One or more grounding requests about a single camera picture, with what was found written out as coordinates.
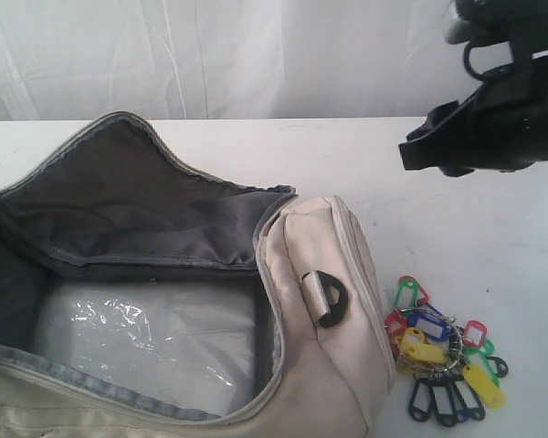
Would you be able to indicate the cream duffel bag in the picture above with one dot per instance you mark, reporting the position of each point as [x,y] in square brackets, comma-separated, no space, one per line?
[113,204]

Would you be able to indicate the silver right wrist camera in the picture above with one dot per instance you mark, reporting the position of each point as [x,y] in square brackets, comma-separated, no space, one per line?
[463,21]

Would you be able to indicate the white backdrop curtain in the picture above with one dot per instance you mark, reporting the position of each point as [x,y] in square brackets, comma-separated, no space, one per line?
[203,60]

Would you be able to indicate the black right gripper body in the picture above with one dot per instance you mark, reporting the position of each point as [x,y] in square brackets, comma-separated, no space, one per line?
[503,125]

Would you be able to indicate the colourful key tag bunch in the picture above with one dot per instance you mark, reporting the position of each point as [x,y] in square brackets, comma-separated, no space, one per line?
[455,370]

